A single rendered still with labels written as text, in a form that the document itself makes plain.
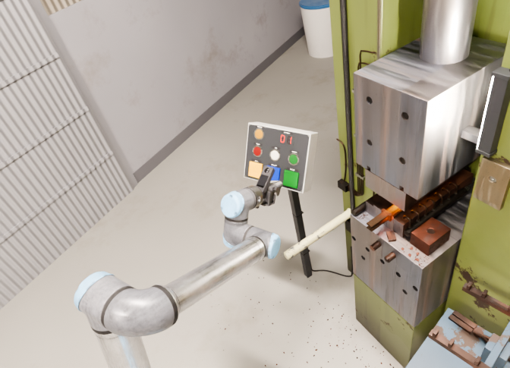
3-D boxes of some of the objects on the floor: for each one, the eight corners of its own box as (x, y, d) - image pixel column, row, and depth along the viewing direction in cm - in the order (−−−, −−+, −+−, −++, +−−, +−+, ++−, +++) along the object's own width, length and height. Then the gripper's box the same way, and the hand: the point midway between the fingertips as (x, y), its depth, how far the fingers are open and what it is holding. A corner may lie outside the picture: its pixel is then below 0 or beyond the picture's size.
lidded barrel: (353, 42, 510) (351, -11, 468) (335, 61, 480) (332, 6, 437) (316, 40, 539) (311, -10, 496) (297, 58, 508) (291, 6, 466)
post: (307, 278, 254) (283, 150, 184) (303, 274, 256) (278, 146, 187) (312, 275, 255) (290, 146, 186) (308, 271, 258) (285, 143, 188)
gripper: (243, 204, 158) (270, 193, 175) (262, 210, 153) (288, 199, 170) (246, 184, 155) (272, 175, 173) (264, 190, 151) (290, 180, 168)
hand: (279, 181), depth 170 cm, fingers closed
